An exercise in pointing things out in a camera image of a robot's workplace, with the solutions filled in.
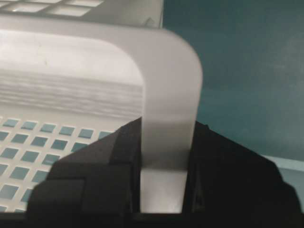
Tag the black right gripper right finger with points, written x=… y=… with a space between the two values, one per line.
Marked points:
x=231 y=186

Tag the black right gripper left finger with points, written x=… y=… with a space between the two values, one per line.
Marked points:
x=97 y=186

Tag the white perforated plastic basket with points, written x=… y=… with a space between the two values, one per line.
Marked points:
x=74 y=71

